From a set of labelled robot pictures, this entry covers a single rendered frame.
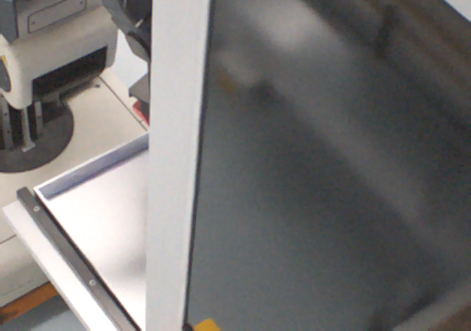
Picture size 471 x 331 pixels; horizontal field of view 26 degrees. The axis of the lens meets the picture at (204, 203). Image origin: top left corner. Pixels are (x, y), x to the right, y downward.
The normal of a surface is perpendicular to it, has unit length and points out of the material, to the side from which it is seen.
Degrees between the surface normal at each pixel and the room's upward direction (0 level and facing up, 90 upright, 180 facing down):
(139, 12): 65
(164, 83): 90
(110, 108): 0
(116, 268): 0
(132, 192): 0
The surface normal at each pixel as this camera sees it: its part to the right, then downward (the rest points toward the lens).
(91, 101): 0.06, -0.59
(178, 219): -0.81, 0.44
